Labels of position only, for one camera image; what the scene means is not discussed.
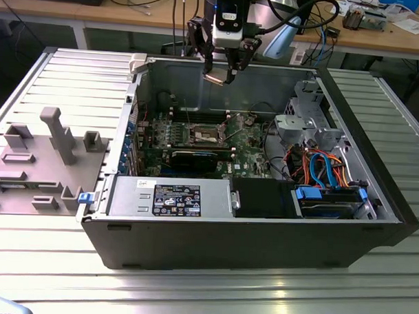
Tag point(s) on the tall black box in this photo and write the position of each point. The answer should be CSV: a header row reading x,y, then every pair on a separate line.
x,y
306,29

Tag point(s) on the blue cardboard box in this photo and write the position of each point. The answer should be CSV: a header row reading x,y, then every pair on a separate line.
x,y
404,2

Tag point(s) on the white power strip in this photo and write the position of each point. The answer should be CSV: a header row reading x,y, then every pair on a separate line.
x,y
298,56

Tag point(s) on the copper finned heat sink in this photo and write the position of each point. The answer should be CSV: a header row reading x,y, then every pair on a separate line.
x,y
352,19

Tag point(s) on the silver metal drive cage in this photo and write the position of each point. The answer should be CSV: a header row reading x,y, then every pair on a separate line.
x,y
293,125

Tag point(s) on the grey power supply unit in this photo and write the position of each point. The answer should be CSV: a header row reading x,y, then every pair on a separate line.
x,y
125,195

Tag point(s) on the printed white paper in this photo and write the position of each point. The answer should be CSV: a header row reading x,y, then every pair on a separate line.
x,y
339,8

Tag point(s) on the green motherboard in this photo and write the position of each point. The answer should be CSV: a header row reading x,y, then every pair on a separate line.
x,y
247,155

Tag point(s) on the grey plastic parts rack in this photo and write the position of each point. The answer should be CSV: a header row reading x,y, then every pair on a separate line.
x,y
41,151

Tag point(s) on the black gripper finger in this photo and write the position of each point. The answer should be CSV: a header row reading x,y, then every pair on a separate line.
x,y
244,58
200,39

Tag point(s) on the thin metal locking lever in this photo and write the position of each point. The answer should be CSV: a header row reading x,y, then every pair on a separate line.
x,y
236,136
188,111

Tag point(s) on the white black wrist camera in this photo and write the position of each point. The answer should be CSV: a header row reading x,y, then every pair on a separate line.
x,y
227,37

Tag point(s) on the white rounded device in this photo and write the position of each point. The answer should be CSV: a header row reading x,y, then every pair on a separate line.
x,y
1,306

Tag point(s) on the black graphics card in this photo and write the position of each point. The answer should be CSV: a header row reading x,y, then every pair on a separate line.
x,y
192,161

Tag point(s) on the beige case latch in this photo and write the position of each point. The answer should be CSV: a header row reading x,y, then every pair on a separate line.
x,y
137,63

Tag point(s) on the hard disk in blue carrier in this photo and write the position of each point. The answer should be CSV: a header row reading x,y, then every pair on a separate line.
x,y
331,210

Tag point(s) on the long wooden desk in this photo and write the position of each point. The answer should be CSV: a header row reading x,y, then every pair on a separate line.
x,y
132,14

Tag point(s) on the CPU socket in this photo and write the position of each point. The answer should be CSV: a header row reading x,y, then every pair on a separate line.
x,y
205,134

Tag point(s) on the small black box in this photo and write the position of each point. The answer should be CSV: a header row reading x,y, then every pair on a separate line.
x,y
332,32

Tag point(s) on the blue case latch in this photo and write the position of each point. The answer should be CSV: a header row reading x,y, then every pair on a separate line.
x,y
85,198

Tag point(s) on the black RAM stick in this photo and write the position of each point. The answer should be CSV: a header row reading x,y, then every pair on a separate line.
x,y
225,154

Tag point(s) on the grey metal drive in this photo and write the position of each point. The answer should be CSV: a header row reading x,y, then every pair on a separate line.
x,y
374,21

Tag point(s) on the black open PC case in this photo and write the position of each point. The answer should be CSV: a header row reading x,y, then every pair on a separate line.
x,y
227,243

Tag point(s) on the black plastic fan shroud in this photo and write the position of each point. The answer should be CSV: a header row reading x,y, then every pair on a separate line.
x,y
259,200

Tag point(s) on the square silver CPU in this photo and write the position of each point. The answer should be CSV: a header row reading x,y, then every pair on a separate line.
x,y
216,77

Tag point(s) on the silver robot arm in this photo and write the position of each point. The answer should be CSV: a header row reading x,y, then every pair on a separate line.
x,y
280,39

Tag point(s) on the white paper sheet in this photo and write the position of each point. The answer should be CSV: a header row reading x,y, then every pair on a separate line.
x,y
412,26

